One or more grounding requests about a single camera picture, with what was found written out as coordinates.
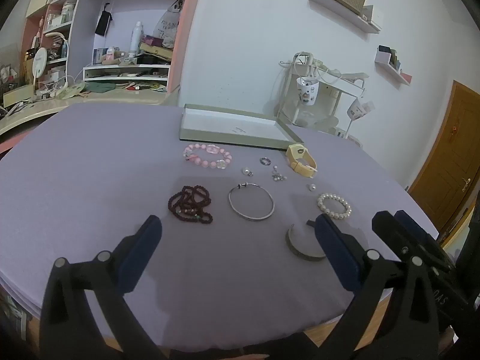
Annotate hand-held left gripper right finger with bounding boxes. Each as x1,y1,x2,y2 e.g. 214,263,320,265
311,214,440,360

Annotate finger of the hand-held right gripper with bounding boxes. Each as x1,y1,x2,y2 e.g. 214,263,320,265
372,211,414,264
394,210,453,271

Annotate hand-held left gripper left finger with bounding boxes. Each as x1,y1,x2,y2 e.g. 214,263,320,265
38,215,169,360

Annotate dark metal cuff bracelet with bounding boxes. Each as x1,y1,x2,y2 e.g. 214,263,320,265
286,224,328,261

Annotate white pearl bracelet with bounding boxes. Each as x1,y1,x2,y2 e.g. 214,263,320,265
317,193,352,219

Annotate dark red bead bracelet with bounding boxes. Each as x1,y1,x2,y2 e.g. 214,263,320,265
168,185,213,224

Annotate silver bangle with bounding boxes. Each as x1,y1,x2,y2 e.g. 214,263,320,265
228,183,275,221

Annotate pink bead bracelet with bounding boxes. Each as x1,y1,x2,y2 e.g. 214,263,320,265
183,143,232,171

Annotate grey-green shallow tray box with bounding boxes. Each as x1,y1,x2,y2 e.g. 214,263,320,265
180,104,304,151

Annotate wooden door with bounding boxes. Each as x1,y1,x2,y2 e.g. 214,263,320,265
407,80,480,233

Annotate purple tablecloth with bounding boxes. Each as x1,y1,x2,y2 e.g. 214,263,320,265
0,104,441,353

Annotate pale yellow wristwatch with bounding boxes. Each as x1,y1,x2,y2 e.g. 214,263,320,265
286,143,318,178

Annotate printed white cup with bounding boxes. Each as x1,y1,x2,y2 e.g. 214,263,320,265
347,99,370,121
296,76,319,105

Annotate white metal rack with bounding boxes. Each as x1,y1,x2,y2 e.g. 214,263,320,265
277,52,370,139

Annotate dark green cloth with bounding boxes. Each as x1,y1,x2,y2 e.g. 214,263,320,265
84,82,113,94

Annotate white spray bottle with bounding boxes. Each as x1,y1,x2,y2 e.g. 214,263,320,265
128,21,144,58

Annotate round white mirror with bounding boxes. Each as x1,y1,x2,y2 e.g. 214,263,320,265
31,47,49,94

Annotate printed hanging bag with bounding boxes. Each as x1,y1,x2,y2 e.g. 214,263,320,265
154,0,188,49

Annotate black pouch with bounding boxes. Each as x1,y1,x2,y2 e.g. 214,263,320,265
94,2,113,37

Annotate white desk lamp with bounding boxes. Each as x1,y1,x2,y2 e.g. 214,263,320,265
44,32,70,83

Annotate pink and white shelving unit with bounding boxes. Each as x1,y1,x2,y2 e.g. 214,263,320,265
22,0,205,94

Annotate small white wall shelf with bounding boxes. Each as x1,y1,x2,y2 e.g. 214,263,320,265
375,45,413,86

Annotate long white wall shelf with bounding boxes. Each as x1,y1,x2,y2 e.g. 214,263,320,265
308,0,382,34

